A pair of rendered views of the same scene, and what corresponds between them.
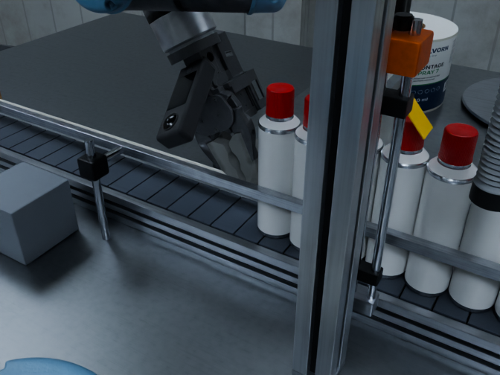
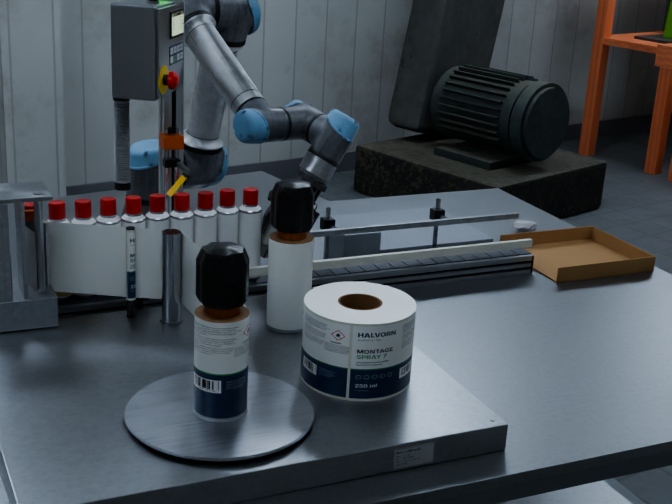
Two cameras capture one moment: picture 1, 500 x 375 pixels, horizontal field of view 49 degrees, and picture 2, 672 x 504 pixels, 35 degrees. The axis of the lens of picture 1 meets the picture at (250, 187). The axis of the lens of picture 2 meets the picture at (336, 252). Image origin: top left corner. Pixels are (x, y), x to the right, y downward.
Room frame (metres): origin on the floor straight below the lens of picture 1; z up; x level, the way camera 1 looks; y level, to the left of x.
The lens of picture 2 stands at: (1.97, -1.79, 1.73)
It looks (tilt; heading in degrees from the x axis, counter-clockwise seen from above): 19 degrees down; 123
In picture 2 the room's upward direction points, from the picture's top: 3 degrees clockwise
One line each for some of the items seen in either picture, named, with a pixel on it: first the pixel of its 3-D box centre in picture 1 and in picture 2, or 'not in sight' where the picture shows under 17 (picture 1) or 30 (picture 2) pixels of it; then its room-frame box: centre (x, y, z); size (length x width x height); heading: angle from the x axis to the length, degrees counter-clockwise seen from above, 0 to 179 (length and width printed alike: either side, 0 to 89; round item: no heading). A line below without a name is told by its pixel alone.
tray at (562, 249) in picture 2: not in sight; (575, 252); (1.07, 0.74, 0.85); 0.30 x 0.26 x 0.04; 59
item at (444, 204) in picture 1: (442, 213); (157, 241); (0.49, -0.21, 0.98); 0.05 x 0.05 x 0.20
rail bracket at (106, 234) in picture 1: (108, 184); (330, 243); (0.66, 0.20, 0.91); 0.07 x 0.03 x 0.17; 149
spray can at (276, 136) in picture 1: (277, 162); (249, 233); (0.60, -0.04, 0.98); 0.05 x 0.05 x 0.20
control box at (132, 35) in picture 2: not in sight; (149, 47); (0.42, -0.16, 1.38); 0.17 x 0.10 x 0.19; 114
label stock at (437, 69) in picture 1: (398, 60); (357, 339); (1.06, -0.30, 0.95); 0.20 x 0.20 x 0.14
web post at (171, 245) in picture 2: not in sight; (171, 276); (0.64, -0.33, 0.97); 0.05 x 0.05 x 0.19
